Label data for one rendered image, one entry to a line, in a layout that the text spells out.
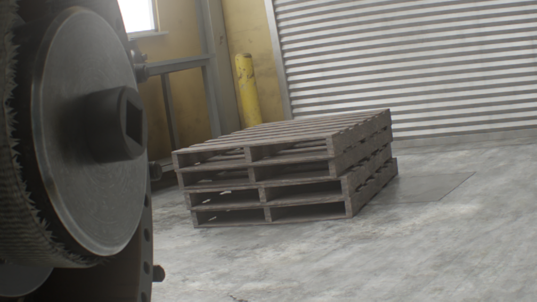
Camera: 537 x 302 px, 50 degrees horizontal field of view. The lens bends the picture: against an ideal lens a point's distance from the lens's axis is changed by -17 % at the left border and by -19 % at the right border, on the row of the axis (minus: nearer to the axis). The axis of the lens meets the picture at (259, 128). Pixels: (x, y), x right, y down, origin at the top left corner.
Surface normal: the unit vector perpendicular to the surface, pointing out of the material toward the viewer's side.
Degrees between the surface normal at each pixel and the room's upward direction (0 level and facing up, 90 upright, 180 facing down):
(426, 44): 60
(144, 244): 90
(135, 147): 90
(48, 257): 143
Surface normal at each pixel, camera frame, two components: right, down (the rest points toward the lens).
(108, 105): -0.27, -0.44
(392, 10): -0.46, 0.63
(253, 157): 0.88, -0.11
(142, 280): 0.96, -0.14
